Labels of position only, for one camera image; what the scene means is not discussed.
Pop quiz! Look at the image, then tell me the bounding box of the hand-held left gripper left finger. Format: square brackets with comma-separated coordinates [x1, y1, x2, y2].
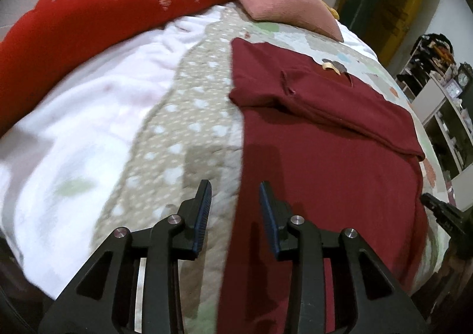
[39, 179, 213, 334]

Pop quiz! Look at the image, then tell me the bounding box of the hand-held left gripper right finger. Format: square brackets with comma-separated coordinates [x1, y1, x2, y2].
[259, 181, 431, 334]

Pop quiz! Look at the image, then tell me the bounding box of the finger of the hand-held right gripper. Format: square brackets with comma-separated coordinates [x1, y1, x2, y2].
[420, 193, 473, 259]

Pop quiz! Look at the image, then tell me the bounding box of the maroon sweater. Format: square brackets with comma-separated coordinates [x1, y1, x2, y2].
[218, 38, 429, 334]

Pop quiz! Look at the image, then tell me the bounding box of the pile of clothes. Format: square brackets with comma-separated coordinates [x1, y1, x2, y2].
[421, 34, 454, 61]

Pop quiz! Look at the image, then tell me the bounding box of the heart patchwork quilt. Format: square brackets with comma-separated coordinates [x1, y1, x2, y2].
[100, 1, 448, 334]

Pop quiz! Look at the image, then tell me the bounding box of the white shelf unit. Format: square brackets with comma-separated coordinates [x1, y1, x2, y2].
[410, 79, 473, 209]

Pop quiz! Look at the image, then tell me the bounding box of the pink clock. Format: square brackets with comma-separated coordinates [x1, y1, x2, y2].
[444, 79, 461, 98]

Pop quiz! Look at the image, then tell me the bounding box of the white fleece blanket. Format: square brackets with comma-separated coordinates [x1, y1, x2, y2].
[0, 11, 231, 299]

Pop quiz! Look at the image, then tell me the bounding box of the black ornate clock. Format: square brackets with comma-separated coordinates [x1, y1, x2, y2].
[456, 62, 473, 89]

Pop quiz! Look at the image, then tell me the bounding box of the white shoe rack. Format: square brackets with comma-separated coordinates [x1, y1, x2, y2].
[397, 46, 459, 98]

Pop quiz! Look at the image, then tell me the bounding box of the wooden door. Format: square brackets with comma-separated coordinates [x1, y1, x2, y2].
[377, 0, 433, 69]

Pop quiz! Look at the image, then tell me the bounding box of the red blanket with white pattern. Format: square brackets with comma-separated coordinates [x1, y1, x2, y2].
[0, 0, 237, 137]

